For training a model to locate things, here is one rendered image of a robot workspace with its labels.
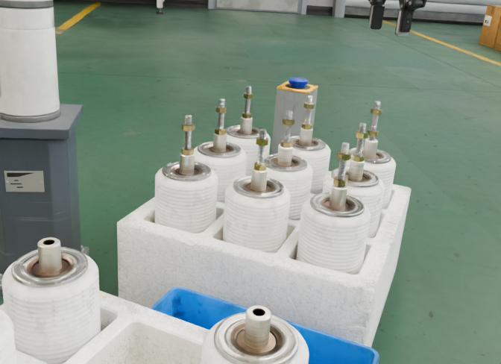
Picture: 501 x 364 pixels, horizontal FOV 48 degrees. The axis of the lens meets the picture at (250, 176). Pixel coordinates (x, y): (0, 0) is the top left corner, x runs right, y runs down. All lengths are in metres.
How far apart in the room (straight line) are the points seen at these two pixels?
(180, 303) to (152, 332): 0.18
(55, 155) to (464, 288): 0.78
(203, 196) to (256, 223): 0.10
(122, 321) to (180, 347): 0.07
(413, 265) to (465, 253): 0.15
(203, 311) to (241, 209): 0.15
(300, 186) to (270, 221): 0.12
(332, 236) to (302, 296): 0.09
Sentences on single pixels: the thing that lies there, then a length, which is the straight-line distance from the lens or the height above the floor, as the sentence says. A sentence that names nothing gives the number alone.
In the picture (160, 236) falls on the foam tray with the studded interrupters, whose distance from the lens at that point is 0.83.
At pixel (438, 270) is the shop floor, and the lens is 1.21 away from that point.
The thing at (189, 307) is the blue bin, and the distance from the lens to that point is 0.83.
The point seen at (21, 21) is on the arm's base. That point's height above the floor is 0.45.
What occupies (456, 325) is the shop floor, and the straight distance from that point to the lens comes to 1.06.
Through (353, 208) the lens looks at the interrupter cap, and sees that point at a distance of 0.78.
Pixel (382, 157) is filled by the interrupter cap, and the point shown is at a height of 0.25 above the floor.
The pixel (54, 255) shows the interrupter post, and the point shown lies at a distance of 0.61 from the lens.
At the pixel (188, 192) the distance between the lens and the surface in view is 0.83.
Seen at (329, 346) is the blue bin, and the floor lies 0.11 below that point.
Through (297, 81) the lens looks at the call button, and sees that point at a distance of 1.17.
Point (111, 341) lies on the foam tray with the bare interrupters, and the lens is 0.64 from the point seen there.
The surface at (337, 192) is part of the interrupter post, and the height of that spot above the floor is 0.28.
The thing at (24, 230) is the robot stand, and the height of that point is 0.12.
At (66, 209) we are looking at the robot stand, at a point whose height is 0.15.
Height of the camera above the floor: 0.57
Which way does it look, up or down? 22 degrees down
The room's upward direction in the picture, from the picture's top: 4 degrees clockwise
